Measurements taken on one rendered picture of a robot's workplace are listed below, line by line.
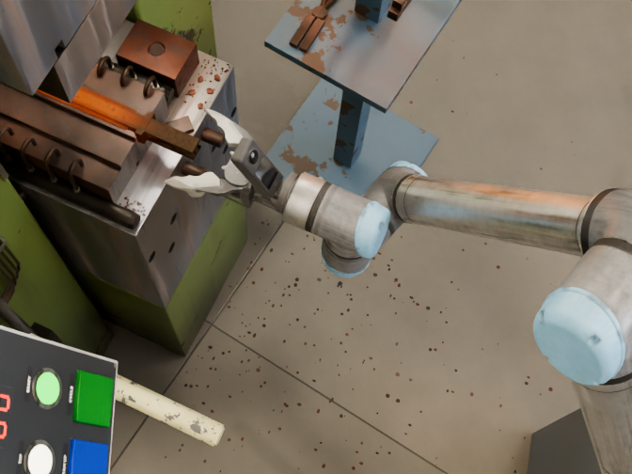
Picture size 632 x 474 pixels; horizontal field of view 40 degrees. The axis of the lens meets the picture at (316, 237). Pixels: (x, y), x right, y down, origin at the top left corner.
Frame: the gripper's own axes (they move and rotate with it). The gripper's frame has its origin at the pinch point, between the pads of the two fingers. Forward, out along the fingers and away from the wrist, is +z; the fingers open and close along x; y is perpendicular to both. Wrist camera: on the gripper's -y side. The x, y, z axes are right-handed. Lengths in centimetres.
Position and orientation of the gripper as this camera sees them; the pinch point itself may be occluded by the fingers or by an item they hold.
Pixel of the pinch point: (183, 142)
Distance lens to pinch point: 150.2
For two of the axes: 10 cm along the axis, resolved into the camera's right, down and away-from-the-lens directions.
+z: -9.1, -4.0, 1.1
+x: 4.2, -8.4, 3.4
